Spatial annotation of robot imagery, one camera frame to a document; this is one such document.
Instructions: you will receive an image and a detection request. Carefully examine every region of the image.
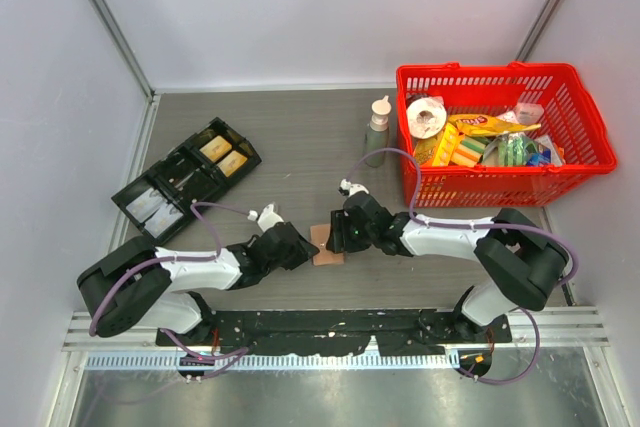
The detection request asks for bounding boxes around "pink card holder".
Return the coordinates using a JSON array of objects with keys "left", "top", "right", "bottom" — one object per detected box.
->
[{"left": 310, "top": 224, "right": 345, "bottom": 267}]

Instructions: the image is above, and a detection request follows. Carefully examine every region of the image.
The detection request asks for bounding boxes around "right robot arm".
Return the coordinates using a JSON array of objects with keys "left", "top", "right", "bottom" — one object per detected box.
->
[{"left": 326, "top": 192, "right": 574, "bottom": 342}]

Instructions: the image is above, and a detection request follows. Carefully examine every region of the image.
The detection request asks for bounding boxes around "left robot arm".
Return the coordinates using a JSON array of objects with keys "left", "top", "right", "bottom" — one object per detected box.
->
[{"left": 77, "top": 222, "right": 319, "bottom": 345}]

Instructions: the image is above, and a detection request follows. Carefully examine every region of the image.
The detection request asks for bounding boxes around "gold card stack lower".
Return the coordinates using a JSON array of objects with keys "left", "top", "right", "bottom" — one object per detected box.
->
[{"left": 217, "top": 150, "right": 248, "bottom": 178}]

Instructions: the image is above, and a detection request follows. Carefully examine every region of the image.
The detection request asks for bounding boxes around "gold card stack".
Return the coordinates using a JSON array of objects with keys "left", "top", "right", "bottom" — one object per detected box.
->
[
  {"left": 217, "top": 150, "right": 248, "bottom": 178},
  {"left": 199, "top": 135, "right": 232, "bottom": 163}
]

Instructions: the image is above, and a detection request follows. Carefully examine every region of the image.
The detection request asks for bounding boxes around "gold card stack upper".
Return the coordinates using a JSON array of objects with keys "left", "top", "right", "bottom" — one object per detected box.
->
[{"left": 199, "top": 135, "right": 232, "bottom": 163}]

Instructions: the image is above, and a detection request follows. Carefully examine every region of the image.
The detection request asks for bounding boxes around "silver card stack lower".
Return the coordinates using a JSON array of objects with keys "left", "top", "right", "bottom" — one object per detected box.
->
[{"left": 144, "top": 205, "right": 183, "bottom": 239}]

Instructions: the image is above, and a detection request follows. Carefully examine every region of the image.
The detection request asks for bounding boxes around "silver card stack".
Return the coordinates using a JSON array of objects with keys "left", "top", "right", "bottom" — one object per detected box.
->
[
  {"left": 144, "top": 205, "right": 183, "bottom": 239},
  {"left": 126, "top": 188, "right": 165, "bottom": 222}
]

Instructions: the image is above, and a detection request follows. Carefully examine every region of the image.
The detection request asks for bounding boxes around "black card organizer tray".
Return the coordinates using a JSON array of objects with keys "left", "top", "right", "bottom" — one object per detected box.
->
[{"left": 112, "top": 117, "right": 262, "bottom": 246}]

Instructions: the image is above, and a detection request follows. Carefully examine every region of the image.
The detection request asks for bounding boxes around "silver card stack upper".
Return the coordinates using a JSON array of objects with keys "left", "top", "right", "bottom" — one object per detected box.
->
[{"left": 126, "top": 188, "right": 165, "bottom": 222}]

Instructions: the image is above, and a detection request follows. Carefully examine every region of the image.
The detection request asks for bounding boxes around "green pump bottle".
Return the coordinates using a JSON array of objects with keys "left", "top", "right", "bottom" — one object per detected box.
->
[{"left": 365, "top": 95, "right": 392, "bottom": 168}]

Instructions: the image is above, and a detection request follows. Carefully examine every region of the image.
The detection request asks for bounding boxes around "yellow green sponge pack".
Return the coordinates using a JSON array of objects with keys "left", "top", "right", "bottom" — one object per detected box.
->
[{"left": 427, "top": 123, "right": 489, "bottom": 167}]

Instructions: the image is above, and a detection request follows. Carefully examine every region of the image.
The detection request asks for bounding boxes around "toilet paper roll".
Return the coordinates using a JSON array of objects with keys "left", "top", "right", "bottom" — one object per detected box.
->
[{"left": 406, "top": 97, "right": 448, "bottom": 140}]

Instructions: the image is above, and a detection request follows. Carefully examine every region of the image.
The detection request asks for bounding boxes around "yellow chips bag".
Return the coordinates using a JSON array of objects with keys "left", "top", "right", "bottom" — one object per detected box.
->
[{"left": 448, "top": 114, "right": 541, "bottom": 137}]

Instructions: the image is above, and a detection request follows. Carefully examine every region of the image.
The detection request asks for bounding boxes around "green packaged item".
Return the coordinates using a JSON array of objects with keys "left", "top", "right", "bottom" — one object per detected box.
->
[{"left": 497, "top": 133, "right": 528, "bottom": 167}]

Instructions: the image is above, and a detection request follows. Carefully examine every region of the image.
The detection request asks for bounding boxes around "blue packaged item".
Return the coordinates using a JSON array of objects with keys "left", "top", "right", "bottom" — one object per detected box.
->
[{"left": 525, "top": 144, "right": 564, "bottom": 167}]

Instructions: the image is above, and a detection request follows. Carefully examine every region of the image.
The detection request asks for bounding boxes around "white small packet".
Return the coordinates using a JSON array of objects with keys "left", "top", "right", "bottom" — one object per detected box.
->
[{"left": 513, "top": 102, "right": 544, "bottom": 125}]

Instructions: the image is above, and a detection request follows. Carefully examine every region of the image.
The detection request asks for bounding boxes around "red shopping basket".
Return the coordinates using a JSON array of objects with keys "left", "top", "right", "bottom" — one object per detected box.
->
[{"left": 396, "top": 62, "right": 618, "bottom": 208}]

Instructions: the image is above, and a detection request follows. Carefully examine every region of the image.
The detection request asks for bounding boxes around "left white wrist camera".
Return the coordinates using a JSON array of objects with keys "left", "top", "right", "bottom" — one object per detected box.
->
[{"left": 247, "top": 203, "right": 284, "bottom": 232}]

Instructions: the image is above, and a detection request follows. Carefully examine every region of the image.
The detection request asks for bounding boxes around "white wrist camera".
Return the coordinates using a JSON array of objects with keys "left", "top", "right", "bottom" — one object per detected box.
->
[
  {"left": 338, "top": 179, "right": 369, "bottom": 198},
  {"left": 247, "top": 203, "right": 284, "bottom": 232}
]

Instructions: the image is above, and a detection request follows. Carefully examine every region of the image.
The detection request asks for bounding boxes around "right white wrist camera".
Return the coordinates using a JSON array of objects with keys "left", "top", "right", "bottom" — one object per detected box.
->
[{"left": 338, "top": 179, "right": 369, "bottom": 198}]

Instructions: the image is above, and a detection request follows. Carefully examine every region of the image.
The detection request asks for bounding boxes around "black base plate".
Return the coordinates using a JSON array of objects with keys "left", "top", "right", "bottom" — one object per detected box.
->
[{"left": 178, "top": 309, "right": 512, "bottom": 357}]

